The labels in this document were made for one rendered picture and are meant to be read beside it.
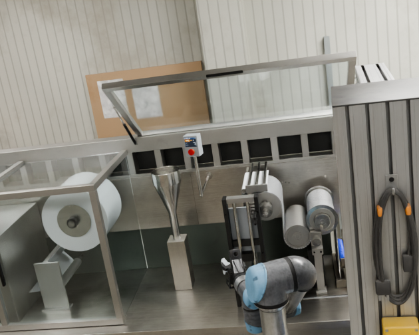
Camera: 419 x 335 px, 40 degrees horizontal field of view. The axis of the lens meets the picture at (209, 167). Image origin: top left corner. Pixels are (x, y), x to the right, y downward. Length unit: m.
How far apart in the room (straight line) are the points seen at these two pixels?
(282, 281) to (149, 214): 1.41
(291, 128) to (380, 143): 1.54
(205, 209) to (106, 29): 1.96
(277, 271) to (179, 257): 1.12
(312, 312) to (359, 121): 1.44
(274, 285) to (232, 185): 1.22
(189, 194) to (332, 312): 0.96
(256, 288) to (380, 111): 0.74
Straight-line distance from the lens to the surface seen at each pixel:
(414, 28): 4.29
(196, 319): 2.74
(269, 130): 2.91
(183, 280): 2.97
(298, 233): 2.73
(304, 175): 2.97
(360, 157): 1.41
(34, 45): 4.80
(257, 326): 2.26
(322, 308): 2.70
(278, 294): 1.88
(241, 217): 2.60
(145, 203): 3.12
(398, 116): 1.39
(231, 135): 2.93
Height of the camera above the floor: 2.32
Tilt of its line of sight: 17 degrees down
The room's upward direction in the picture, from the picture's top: 9 degrees counter-clockwise
